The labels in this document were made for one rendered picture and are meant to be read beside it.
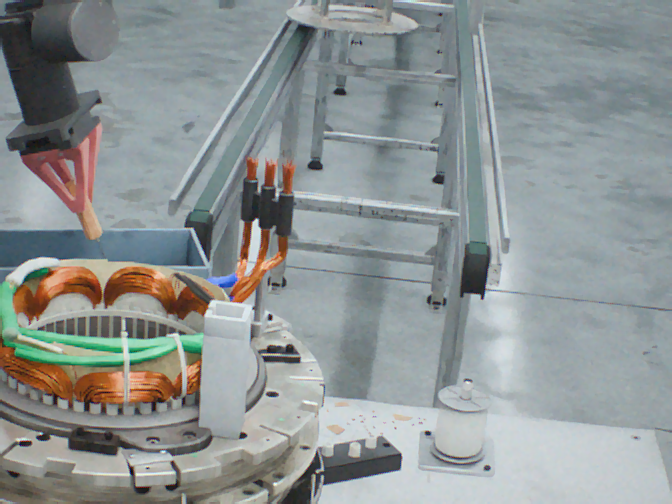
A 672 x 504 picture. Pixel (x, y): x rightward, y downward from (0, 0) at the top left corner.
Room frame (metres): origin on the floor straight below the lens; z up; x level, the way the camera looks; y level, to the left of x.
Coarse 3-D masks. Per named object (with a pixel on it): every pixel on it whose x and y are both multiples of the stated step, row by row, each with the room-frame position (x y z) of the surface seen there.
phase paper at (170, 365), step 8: (176, 352) 0.83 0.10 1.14; (184, 352) 0.83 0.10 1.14; (152, 360) 0.82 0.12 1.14; (160, 360) 0.82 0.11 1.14; (168, 360) 0.82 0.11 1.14; (176, 360) 0.83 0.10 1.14; (192, 360) 0.84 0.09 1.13; (120, 368) 0.81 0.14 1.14; (136, 368) 0.81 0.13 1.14; (144, 368) 0.81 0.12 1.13; (152, 368) 0.82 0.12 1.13; (160, 368) 0.82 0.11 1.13; (168, 368) 0.82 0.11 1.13; (176, 368) 0.83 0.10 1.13; (168, 376) 0.82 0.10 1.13; (176, 376) 0.83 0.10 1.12; (136, 408) 0.81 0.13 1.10
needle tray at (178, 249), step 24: (0, 240) 1.22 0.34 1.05; (24, 240) 1.23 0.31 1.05; (48, 240) 1.24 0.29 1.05; (72, 240) 1.24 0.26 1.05; (120, 240) 1.26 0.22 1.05; (144, 240) 1.27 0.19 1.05; (168, 240) 1.27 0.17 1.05; (192, 240) 1.26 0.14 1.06; (0, 264) 1.22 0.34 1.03; (168, 264) 1.27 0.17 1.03; (192, 264) 1.25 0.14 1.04
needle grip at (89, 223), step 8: (72, 184) 1.19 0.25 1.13; (72, 192) 1.19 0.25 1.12; (88, 200) 1.20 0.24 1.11; (88, 208) 1.19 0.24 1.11; (80, 216) 1.19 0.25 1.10; (88, 216) 1.19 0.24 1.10; (88, 224) 1.19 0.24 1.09; (96, 224) 1.20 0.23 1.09; (88, 232) 1.19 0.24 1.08; (96, 232) 1.19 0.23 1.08
